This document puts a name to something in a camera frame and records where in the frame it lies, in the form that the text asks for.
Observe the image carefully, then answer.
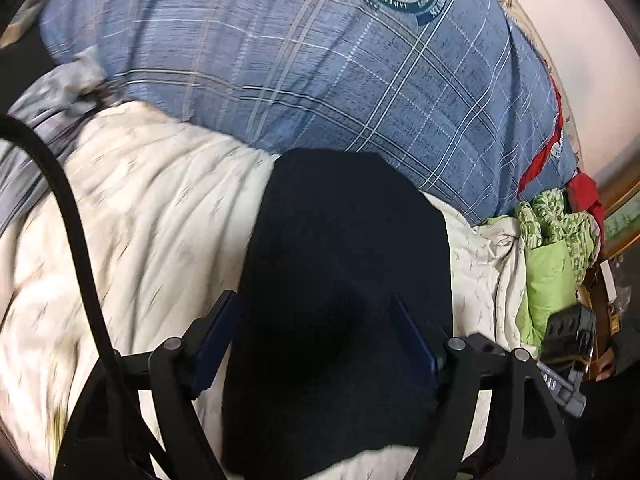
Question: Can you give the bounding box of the green patterned cloth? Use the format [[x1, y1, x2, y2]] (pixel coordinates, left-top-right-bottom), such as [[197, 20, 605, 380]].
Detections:
[[515, 187, 603, 348]]

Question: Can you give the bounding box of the red cloth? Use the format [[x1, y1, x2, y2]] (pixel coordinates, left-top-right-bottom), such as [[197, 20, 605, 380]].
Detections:
[[565, 172, 606, 226]]

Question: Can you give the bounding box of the white quilted blanket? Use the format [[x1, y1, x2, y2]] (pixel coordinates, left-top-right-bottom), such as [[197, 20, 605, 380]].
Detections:
[[0, 100, 531, 480]]

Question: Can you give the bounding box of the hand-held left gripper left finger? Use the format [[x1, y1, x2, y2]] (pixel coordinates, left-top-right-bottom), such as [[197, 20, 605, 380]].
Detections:
[[52, 290, 244, 480]]

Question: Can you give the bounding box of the black ribbed cable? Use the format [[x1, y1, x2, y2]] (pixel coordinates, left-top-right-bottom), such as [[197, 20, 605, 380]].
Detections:
[[0, 115, 161, 480]]

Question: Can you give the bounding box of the white card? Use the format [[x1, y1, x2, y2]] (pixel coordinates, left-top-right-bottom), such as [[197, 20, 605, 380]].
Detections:
[[600, 262, 618, 298]]

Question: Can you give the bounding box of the grey-blue knotted cloth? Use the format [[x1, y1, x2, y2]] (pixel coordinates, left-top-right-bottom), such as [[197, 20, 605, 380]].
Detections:
[[0, 50, 108, 231]]

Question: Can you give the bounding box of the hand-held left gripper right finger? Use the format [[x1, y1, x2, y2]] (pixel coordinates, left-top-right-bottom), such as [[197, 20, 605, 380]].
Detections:
[[392, 294, 576, 480]]

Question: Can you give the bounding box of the wooden bedside cabinet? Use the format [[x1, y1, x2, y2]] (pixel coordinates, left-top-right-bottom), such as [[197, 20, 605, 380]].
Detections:
[[577, 255, 623, 381]]

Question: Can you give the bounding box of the dark navy zip jacket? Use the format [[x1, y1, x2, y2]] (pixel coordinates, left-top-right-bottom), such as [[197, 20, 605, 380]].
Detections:
[[222, 147, 453, 480]]

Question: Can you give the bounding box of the person's right hand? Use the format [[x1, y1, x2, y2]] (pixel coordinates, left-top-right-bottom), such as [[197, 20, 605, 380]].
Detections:
[[595, 345, 623, 381]]

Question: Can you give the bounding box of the blue red-edged pillow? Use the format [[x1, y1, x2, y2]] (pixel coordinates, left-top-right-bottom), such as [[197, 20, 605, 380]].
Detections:
[[517, 72, 581, 201]]

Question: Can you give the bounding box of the person's right forearm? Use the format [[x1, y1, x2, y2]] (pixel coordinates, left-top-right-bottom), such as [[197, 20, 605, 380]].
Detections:
[[607, 327, 640, 386]]

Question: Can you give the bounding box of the gold-framed picture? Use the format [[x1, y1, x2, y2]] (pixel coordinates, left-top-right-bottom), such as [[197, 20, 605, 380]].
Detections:
[[597, 190, 640, 258]]

